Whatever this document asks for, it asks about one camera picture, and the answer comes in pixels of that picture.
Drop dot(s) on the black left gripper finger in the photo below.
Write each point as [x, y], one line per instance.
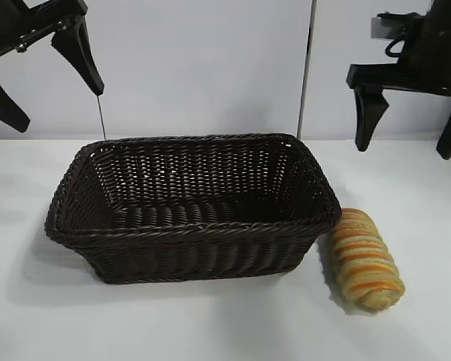
[5, 109]
[79, 49]

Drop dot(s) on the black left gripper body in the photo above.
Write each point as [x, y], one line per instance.
[22, 22]

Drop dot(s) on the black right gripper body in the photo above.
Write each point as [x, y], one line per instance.
[428, 67]

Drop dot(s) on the long striped twisted bread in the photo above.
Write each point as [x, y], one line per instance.
[364, 263]

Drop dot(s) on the dark brown wicker basket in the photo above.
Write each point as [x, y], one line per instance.
[191, 248]

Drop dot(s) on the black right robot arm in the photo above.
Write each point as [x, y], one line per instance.
[449, 9]

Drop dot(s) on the thick grey background pole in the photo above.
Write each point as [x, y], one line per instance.
[306, 75]

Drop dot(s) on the thin grey background rod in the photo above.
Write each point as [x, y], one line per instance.
[102, 116]

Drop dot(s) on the black right camera bracket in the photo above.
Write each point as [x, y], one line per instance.
[398, 18]

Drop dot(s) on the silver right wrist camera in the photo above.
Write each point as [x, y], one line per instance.
[379, 28]

